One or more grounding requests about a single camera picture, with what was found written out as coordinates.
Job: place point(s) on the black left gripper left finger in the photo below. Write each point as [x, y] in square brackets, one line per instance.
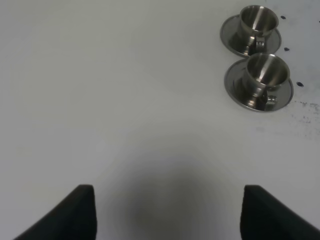
[74, 218]

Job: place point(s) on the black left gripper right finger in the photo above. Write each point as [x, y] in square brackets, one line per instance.
[263, 217]

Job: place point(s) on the near stainless steel saucer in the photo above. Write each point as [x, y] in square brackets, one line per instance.
[273, 99]

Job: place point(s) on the stainless steel saucer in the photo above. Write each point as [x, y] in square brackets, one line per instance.
[273, 99]
[231, 40]

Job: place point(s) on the near stainless steel teacup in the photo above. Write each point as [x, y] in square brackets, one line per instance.
[264, 72]

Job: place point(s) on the stainless steel teacup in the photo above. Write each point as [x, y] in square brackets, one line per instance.
[264, 72]
[256, 24]

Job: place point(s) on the far stainless steel saucer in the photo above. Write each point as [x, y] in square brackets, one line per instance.
[231, 40]

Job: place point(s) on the far stainless steel teacup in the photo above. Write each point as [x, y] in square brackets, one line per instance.
[256, 24]

